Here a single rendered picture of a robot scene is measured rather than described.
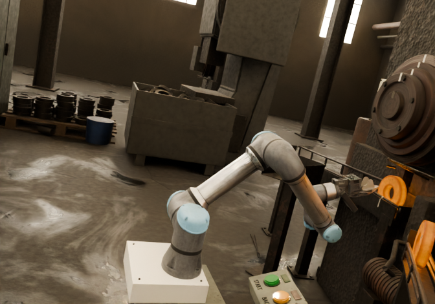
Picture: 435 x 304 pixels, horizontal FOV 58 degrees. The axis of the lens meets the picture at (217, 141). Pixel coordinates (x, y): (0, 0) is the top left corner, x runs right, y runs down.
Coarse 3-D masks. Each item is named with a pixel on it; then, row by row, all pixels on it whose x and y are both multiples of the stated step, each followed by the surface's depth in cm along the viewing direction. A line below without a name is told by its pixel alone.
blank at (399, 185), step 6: (384, 180) 181; (390, 180) 176; (396, 180) 173; (402, 180) 173; (384, 186) 180; (390, 186) 179; (396, 186) 172; (402, 186) 170; (378, 192) 183; (384, 192) 180; (396, 192) 172; (402, 192) 169; (396, 198) 171; (402, 198) 169; (402, 204) 171
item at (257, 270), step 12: (300, 156) 229; (312, 168) 209; (312, 180) 213; (288, 192) 219; (288, 204) 219; (288, 216) 221; (276, 228) 224; (276, 240) 224; (276, 252) 224; (264, 264) 243; (276, 264) 228
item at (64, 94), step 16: (16, 96) 425; (64, 96) 435; (16, 112) 427; (32, 112) 459; (48, 112) 437; (64, 112) 437; (80, 112) 466; (96, 112) 498; (16, 128) 422; (64, 128) 435; (80, 128) 440
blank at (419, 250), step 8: (424, 224) 126; (432, 224) 125; (424, 232) 122; (432, 232) 122; (416, 240) 132; (424, 240) 121; (432, 240) 121; (416, 248) 130; (424, 248) 121; (416, 256) 123; (424, 256) 121; (416, 264) 124; (424, 264) 122
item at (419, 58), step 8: (416, 56) 170; (432, 56) 161; (432, 64) 160; (376, 136) 188; (432, 136) 153; (432, 144) 153; (384, 152) 180; (416, 152) 160; (424, 152) 156; (432, 152) 156; (400, 160) 169; (408, 160) 164; (416, 160) 160; (424, 160) 162
